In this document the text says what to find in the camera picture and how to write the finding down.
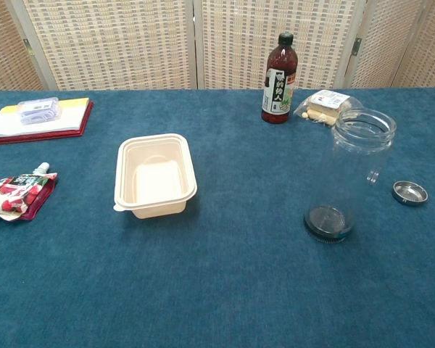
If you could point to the small clear plastic box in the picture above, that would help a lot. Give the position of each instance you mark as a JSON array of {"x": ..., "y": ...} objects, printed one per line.
[{"x": 38, "y": 110}]

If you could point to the blue tablecloth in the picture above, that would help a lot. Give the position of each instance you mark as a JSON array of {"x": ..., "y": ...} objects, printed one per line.
[{"x": 217, "y": 282}]

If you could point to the beige plastic food container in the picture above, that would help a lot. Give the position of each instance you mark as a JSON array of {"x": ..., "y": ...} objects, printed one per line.
[{"x": 156, "y": 181}]

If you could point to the clear glass jar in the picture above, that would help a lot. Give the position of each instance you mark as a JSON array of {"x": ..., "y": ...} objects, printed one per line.
[{"x": 351, "y": 170}]

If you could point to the yellow white book red cover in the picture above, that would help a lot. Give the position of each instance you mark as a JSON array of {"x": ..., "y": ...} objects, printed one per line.
[{"x": 72, "y": 119}]

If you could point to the dark tea bottle black cap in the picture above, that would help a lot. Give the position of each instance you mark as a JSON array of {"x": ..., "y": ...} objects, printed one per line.
[{"x": 277, "y": 90}]

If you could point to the clear bag of biscuits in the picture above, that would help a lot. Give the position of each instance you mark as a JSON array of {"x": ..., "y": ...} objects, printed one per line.
[{"x": 324, "y": 107}]

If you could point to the woven folding screen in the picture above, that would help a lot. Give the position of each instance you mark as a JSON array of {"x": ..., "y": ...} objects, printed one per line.
[{"x": 123, "y": 43}]

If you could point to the red jelly drink pouch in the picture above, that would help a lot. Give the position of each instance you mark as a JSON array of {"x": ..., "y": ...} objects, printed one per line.
[{"x": 18, "y": 195}]

